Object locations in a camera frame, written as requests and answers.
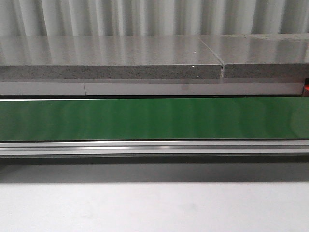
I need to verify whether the grey stone counter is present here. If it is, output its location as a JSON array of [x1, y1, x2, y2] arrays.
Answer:
[[0, 34, 309, 97]]

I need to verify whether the green conveyor belt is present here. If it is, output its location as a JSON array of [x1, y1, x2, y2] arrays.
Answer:
[[0, 97, 309, 157]]

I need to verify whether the red plastic tray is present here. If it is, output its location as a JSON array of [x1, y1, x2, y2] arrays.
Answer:
[[302, 84, 309, 97]]

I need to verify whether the pleated grey curtain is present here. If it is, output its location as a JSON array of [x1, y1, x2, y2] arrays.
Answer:
[[0, 0, 309, 36]]

